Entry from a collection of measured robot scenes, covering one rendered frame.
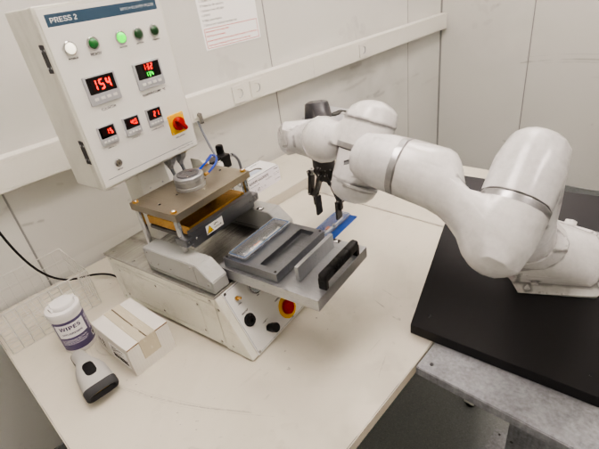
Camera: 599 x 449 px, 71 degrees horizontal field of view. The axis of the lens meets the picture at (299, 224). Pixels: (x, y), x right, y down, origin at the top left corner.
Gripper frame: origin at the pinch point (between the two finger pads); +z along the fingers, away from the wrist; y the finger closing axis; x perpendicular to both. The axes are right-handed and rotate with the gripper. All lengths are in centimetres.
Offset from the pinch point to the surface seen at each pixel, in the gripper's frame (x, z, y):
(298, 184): 19.4, 4.5, -28.7
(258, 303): -52, -2, 12
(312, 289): -53, -15, 31
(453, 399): 8, 83, 46
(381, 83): 137, -8, -48
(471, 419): 2, 83, 54
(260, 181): 7.6, -0.9, -38.7
